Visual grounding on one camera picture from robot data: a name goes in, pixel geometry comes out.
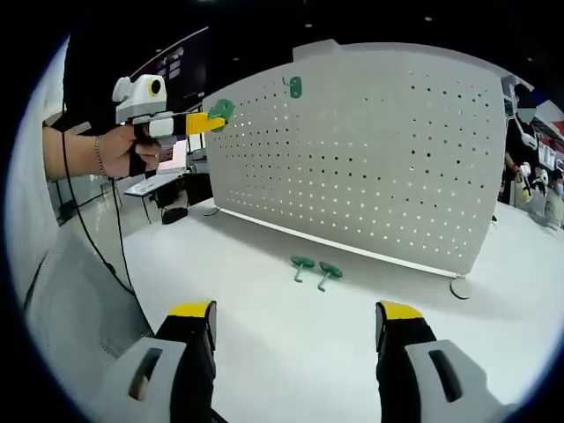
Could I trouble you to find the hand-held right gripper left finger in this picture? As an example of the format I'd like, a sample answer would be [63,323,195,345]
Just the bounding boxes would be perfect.
[90,300,218,423]

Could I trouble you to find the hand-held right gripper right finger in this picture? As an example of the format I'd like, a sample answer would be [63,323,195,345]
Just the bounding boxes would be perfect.
[375,300,508,423]

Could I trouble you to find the silver bracelet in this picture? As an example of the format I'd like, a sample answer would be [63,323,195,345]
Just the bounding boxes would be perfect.
[93,136,109,177]

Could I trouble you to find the black computer mouse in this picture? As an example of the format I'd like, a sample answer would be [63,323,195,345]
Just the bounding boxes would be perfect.
[160,206,189,225]

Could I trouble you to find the person's white shirt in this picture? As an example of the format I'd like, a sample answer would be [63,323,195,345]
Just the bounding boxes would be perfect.
[6,37,71,309]

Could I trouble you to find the green hook assembly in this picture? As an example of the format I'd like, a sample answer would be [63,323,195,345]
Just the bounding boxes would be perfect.
[281,76,304,99]
[289,255,316,285]
[206,98,237,131]
[316,261,344,293]

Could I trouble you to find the white perforated mounting plate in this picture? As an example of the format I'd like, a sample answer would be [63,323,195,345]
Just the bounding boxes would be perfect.
[201,41,507,301]

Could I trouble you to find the large black display screen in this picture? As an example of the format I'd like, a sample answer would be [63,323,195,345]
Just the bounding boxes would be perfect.
[127,26,212,129]

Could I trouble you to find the person's left hand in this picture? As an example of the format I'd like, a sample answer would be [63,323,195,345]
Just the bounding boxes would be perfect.
[94,125,162,180]

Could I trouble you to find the silver laptop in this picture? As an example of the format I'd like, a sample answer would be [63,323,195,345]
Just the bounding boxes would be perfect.
[122,145,189,197]

